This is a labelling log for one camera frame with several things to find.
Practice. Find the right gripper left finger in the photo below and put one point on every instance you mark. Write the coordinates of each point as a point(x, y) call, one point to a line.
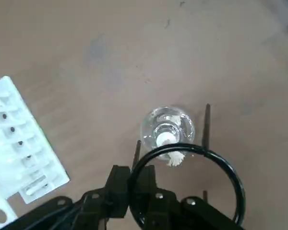
point(117, 189)

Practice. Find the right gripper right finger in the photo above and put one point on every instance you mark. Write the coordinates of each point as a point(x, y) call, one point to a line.
point(146, 189)

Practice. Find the white test tube rack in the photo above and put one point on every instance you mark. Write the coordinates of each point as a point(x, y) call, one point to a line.
point(16, 143)

